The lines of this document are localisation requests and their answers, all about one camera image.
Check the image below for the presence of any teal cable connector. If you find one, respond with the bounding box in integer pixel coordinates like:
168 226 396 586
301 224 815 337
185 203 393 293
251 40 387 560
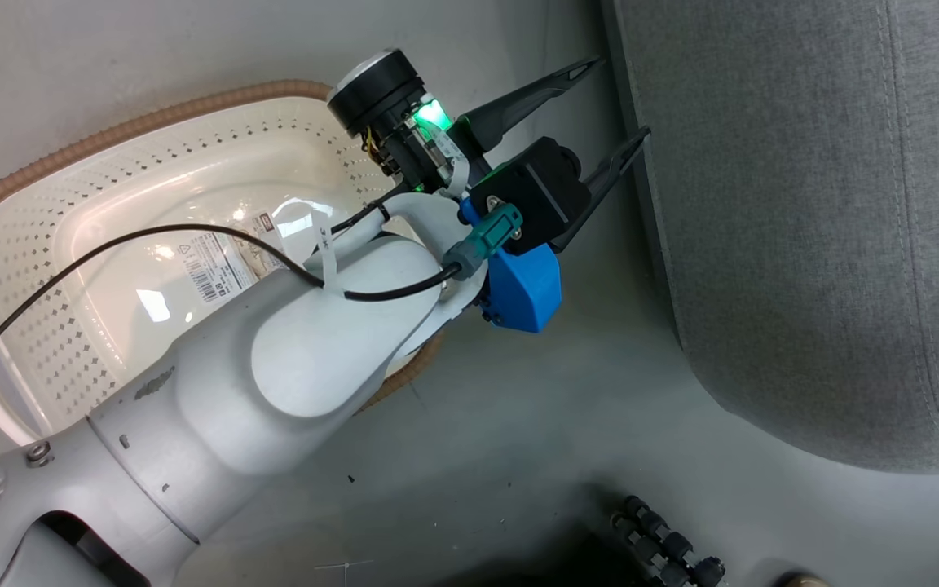
442 203 524 283

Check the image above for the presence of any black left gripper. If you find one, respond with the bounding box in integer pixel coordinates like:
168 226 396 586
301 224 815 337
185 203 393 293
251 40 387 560
328 48 652 254

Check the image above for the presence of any grey fabric sofa seat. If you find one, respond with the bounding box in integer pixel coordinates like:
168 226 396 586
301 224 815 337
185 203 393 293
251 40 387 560
598 0 939 475

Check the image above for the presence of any white zip tie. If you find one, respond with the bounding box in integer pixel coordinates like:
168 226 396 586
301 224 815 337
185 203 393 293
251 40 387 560
314 558 375 587

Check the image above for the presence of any white plastic laundry basket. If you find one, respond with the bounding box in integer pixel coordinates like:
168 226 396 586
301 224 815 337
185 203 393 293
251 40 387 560
0 79 447 448

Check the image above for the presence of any thin black cable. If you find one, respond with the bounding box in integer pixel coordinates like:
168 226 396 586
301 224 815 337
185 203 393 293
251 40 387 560
0 194 464 401

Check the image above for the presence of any white barcode sticker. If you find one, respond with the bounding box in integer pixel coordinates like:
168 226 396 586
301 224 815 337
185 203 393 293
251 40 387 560
179 212 289 305

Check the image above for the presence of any white paper cable tag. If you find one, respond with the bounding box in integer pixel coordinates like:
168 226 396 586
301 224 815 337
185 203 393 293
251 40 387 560
306 207 350 299

